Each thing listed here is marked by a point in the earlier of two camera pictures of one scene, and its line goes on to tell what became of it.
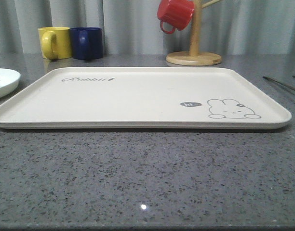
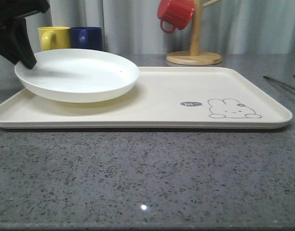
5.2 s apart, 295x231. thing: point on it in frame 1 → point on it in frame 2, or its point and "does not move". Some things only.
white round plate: x=5 y=81 → x=76 y=75
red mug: x=179 y=12 does not move
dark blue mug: x=87 y=43 does not move
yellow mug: x=56 y=43 does not move
